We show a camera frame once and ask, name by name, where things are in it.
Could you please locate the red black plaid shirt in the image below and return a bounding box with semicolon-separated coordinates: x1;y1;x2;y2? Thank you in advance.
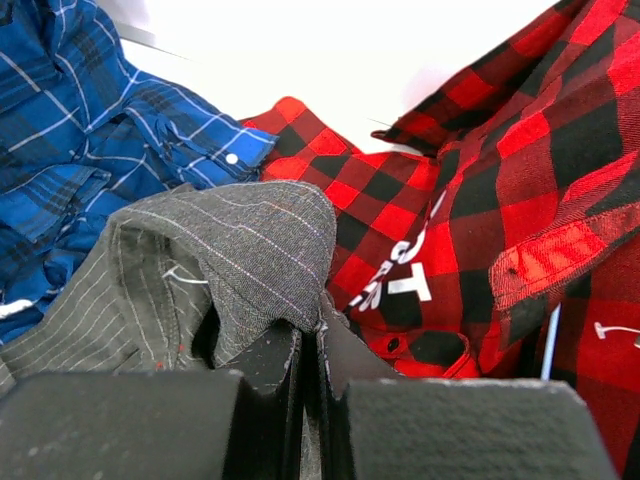
246;1;639;479

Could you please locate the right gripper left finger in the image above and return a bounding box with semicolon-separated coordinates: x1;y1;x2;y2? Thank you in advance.
1;322;302;479

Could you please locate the blue plaid shirt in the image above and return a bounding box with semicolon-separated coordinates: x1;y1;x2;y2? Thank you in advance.
1;1;276;343

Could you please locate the dark grey pinstripe shirt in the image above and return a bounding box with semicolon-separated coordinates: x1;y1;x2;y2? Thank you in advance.
1;181;336;402

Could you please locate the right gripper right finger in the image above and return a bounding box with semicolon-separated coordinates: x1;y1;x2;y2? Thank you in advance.
316;296;617;479

